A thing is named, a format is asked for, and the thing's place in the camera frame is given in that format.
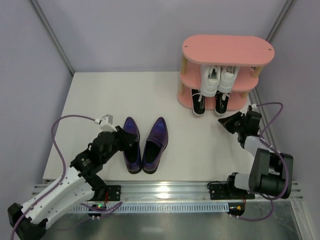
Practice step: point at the purple loafer shoe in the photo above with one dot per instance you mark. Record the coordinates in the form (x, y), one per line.
(155, 145)
(132, 156)

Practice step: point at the white slotted cable duct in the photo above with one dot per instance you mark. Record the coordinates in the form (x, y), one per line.
(184, 207)

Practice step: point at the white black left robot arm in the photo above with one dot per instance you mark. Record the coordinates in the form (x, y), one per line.
(78, 183)

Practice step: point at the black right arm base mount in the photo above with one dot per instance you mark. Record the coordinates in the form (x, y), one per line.
(222, 191)

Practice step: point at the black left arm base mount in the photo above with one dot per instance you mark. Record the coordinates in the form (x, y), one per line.
(111, 193)

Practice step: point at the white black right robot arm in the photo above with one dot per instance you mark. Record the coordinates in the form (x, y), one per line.
(271, 172)

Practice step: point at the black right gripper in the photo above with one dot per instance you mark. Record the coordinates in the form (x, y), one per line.
(241, 122)

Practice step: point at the purple loafer left shoe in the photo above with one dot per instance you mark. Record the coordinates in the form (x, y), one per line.
(132, 156)

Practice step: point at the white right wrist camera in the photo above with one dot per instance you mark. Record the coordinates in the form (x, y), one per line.
(252, 107)

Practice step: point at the aluminium rail frame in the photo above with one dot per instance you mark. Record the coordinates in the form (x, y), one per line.
(169, 192)

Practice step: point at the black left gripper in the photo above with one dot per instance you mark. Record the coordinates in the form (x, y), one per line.
(120, 136)

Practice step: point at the black canvas sneaker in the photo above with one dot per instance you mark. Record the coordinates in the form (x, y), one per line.
(198, 102)
(221, 102)

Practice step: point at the white sneaker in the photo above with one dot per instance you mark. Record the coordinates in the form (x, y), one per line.
(210, 78)
(228, 75)

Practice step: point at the pink shoe shelf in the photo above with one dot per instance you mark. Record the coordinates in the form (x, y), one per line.
(249, 53)

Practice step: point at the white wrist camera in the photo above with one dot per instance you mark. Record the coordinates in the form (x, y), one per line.
(106, 123)
(252, 107)

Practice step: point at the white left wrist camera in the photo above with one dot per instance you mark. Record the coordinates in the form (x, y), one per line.
(106, 123)

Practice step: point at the purple loafer right shoe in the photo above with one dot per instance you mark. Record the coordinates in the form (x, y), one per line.
(155, 145)

